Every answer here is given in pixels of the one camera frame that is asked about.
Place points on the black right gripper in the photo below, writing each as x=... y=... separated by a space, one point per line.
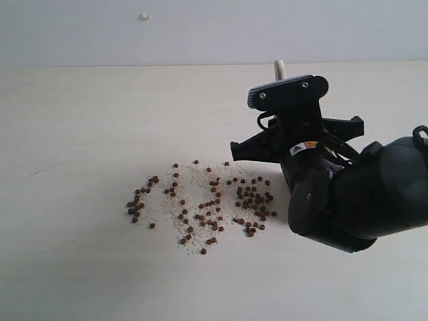
x=282 y=130

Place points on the wooden paint brush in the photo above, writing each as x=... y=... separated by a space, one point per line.
x=280 y=70

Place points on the pile of brown pellets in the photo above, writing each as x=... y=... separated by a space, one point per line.
x=202 y=202

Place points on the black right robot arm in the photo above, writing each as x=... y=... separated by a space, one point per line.
x=340 y=197

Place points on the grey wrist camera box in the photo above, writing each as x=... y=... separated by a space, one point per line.
x=284 y=94

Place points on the small white wall hook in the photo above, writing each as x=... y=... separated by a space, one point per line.
x=144 y=16

